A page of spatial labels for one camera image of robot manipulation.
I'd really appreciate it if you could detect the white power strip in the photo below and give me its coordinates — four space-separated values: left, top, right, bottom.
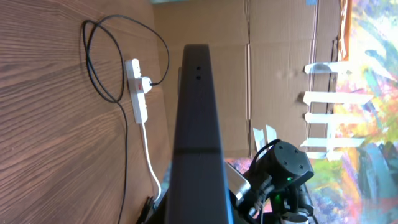
124 59 148 124

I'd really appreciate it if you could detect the white charger plug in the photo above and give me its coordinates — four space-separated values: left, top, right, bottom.
134 77 152 94

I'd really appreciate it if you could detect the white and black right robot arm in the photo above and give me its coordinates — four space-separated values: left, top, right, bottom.
236 139 318 224

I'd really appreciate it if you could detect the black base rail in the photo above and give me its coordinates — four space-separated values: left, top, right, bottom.
136 196 157 224

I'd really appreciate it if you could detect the black USB charging cable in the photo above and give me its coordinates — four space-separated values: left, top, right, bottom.
81 14 170 224

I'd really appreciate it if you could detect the Samsung Galaxy smartphone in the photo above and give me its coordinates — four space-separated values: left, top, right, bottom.
165 44 233 223

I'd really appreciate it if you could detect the white power strip cord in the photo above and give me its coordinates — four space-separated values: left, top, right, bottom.
139 123 162 203

